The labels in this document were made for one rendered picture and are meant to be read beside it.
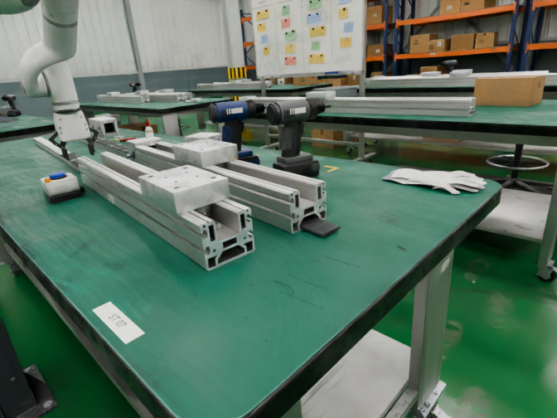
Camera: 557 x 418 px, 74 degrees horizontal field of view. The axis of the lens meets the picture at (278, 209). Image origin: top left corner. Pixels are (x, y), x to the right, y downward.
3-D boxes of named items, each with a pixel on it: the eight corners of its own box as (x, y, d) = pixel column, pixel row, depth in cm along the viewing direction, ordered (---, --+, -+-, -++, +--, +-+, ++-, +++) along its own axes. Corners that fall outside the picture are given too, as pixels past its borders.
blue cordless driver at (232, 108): (215, 172, 121) (205, 103, 113) (271, 162, 128) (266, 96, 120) (221, 177, 114) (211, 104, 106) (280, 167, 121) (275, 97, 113)
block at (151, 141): (124, 167, 136) (118, 142, 133) (157, 160, 143) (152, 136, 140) (133, 171, 130) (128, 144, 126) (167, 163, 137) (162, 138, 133)
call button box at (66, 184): (46, 198, 107) (39, 177, 105) (81, 189, 113) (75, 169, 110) (50, 204, 101) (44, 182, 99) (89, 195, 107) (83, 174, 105)
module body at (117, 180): (83, 182, 120) (75, 157, 117) (114, 176, 126) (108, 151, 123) (207, 271, 62) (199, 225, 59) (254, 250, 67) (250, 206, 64)
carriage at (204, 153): (176, 168, 105) (171, 144, 103) (210, 160, 112) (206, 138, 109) (204, 178, 94) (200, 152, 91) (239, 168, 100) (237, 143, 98)
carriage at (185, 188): (144, 208, 76) (138, 176, 74) (192, 194, 82) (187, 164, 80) (179, 229, 64) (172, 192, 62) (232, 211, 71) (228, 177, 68)
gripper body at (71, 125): (79, 105, 135) (87, 136, 139) (48, 109, 129) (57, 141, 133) (84, 106, 129) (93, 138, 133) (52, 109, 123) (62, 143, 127)
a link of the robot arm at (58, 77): (52, 103, 122) (81, 99, 128) (40, 60, 117) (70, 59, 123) (46, 103, 128) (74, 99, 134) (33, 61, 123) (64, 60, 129)
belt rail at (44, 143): (35, 143, 206) (33, 138, 205) (42, 142, 208) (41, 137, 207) (77, 171, 136) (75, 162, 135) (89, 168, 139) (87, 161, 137)
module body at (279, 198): (140, 170, 131) (135, 146, 128) (167, 163, 137) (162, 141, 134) (291, 234, 73) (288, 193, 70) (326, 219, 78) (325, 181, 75)
